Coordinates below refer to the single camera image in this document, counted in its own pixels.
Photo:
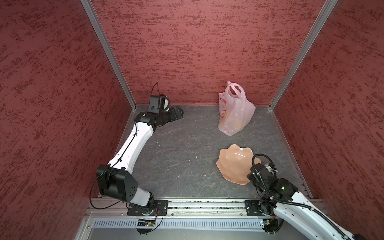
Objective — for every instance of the right aluminium corner post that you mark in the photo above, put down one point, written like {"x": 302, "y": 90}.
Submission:
{"x": 317, "y": 26}

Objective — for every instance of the aluminium corner post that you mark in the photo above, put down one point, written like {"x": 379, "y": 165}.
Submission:
{"x": 97, "y": 26}
{"x": 317, "y": 26}

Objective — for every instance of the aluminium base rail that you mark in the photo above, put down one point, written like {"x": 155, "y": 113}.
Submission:
{"x": 185, "y": 219}

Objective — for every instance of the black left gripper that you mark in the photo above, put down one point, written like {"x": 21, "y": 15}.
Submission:
{"x": 173, "y": 116}

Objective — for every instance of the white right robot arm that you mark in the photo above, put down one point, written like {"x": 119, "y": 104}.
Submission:
{"x": 284, "y": 200}

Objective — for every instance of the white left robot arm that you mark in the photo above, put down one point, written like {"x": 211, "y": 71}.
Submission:
{"x": 115, "y": 179}

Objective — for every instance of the pink wavy bowl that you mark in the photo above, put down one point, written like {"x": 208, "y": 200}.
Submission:
{"x": 235, "y": 164}

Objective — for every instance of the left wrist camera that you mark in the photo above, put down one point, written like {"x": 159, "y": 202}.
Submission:
{"x": 158, "y": 104}

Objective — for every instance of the pink plastic bag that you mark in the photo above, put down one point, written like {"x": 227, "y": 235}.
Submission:
{"x": 235, "y": 109}

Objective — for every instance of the left aluminium corner post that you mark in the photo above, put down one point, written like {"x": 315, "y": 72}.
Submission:
{"x": 97, "y": 26}

